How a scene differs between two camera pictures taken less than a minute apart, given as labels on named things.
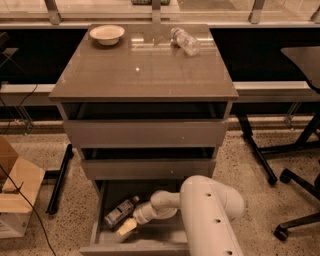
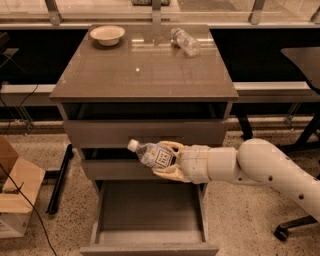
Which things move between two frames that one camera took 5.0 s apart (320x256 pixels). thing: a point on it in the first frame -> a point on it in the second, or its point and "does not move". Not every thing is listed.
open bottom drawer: [163, 236] does not move
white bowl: [107, 34] does not move
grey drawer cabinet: [145, 106] does not move
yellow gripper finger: [128, 226] -> [172, 172]
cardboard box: [20, 182] does not move
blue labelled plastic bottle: [121, 212] -> [152, 154]
